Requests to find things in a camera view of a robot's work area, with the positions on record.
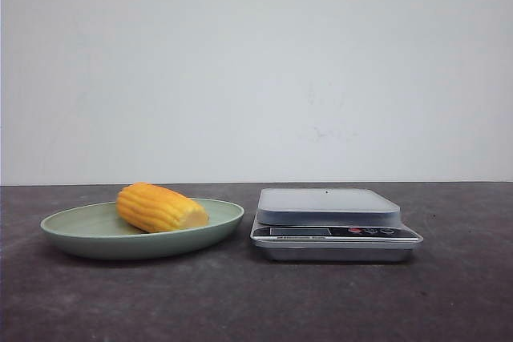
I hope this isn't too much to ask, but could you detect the yellow corn cob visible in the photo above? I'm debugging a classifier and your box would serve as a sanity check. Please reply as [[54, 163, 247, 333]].
[[115, 182, 209, 233]]

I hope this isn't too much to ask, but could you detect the silver digital kitchen scale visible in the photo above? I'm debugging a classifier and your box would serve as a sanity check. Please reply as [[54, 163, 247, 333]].
[[250, 187, 423, 263]]

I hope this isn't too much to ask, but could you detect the green oval plate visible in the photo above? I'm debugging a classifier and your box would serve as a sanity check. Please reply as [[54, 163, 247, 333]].
[[40, 198, 244, 260]]

